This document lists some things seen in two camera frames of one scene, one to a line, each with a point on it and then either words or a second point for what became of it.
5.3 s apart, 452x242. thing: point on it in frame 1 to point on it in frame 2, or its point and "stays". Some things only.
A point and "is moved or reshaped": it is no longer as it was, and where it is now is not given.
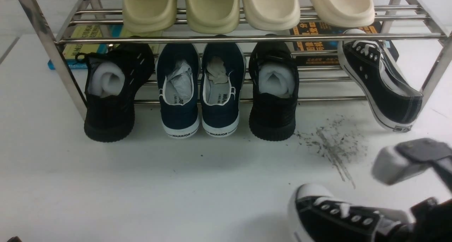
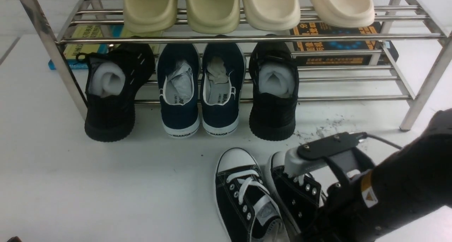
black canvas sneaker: [377, 84] to [301, 199]
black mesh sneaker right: [274, 74] stays
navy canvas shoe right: [222, 77] stays
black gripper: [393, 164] to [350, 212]
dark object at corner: [15, 239] stays
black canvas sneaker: [316, 214] is moved or reshaped
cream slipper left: [272, 9] stays
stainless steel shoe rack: [243, 46] stays
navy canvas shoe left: [178, 69] stays
